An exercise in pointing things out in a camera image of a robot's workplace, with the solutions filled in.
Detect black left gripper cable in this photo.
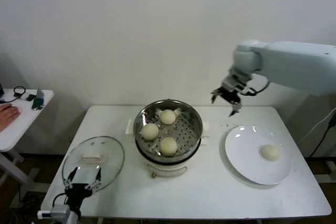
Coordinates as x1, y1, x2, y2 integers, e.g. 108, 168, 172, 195
52, 192, 68, 209

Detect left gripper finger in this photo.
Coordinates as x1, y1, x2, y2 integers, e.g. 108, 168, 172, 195
64, 166, 78, 189
84, 167, 102, 191

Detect floor cable bundle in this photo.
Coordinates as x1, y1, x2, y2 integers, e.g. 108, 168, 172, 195
10, 192, 43, 218

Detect white furniture base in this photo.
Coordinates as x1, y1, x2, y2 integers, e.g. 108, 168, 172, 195
313, 159, 336, 184

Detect bare person hand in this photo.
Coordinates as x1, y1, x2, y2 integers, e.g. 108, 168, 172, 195
0, 103, 22, 132

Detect white steamed baozi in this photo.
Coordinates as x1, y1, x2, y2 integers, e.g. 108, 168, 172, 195
159, 136, 178, 156
260, 144, 280, 162
160, 109, 176, 125
141, 123, 160, 141

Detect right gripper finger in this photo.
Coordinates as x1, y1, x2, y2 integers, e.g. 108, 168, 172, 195
211, 89, 226, 104
228, 97, 244, 118

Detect white wall cable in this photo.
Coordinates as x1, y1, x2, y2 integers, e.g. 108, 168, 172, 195
298, 108, 336, 145

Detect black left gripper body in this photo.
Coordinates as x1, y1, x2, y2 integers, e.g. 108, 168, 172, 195
65, 184, 92, 213

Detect glass lid with cream handle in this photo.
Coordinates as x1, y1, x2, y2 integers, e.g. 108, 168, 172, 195
61, 136, 125, 193

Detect stainless perforated steamer basket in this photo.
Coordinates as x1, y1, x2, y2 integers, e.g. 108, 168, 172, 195
133, 99, 203, 158

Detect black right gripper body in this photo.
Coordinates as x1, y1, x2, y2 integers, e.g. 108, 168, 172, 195
219, 73, 250, 101

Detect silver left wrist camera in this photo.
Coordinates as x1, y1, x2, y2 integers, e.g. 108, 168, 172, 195
37, 205, 71, 221

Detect black cable with plug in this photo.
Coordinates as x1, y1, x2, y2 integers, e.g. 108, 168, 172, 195
306, 111, 336, 158

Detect green small device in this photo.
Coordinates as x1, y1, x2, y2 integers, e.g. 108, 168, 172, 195
31, 98, 45, 111

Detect white round plate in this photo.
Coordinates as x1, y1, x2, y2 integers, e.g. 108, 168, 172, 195
224, 125, 292, 185

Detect black looped cable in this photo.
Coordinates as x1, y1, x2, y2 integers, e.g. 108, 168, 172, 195
0, 86, 26, 104

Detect white side table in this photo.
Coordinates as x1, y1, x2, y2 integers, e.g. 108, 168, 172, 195
0, 89, 55, 195

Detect white electric cooker base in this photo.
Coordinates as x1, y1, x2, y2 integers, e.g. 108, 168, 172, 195
125, 119, 212, 179

